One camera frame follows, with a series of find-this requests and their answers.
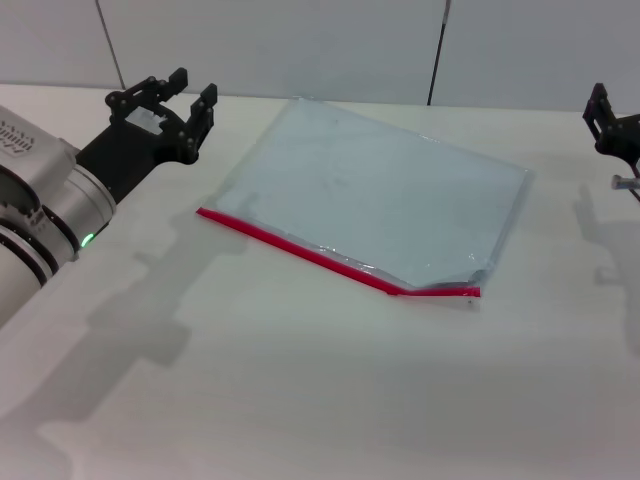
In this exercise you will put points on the torn white tape label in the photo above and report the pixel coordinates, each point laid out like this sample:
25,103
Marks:
147,120

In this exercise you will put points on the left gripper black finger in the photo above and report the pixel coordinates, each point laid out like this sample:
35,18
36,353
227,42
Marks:
200,125
145,90

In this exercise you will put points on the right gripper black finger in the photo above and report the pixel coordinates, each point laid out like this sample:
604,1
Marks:
599,110

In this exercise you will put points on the clear document bag red zip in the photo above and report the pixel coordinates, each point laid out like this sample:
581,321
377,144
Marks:
375,190

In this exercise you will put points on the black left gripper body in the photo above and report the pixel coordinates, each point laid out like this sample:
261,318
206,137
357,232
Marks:
125,150

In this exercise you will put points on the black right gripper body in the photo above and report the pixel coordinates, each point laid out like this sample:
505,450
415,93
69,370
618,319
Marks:
625,137

